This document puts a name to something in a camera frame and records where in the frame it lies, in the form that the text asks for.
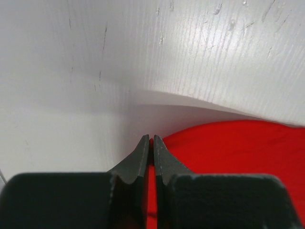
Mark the red t shirt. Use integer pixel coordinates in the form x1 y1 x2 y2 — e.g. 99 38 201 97
145 119 305 229

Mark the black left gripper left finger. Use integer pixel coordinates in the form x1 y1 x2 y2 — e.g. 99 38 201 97
0 135 150 229

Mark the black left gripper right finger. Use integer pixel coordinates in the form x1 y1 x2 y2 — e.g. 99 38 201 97
153 135 303 229

